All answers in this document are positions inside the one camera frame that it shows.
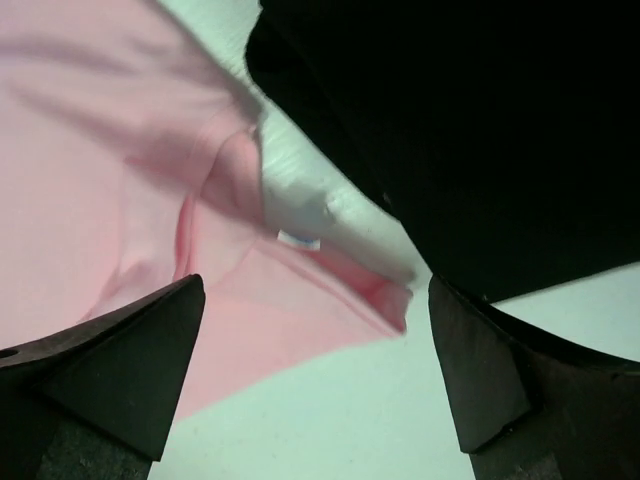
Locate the pink t-shirt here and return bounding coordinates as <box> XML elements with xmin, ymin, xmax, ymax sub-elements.
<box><xmin>1</xmin><ymin>1</ymin><xmax>411</xmax><ymax>417</ymax></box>

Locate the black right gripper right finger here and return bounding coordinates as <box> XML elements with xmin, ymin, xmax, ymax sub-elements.
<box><xmin>429</xmin><ymin>276</ymin><xmax>639</xmax><ymax>480</ymax></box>

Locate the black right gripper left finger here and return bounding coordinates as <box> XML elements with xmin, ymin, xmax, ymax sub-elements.
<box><xmin>1</xmin><ymin>275</ymin><xmax>205</xmax><ymax>479</ymax></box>

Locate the black folded t-shirt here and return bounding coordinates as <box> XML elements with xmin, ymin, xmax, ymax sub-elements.
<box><xmin>245</xmin><ymin>1</ymin><xmax>639</xmax><ymax>302</ymax></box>

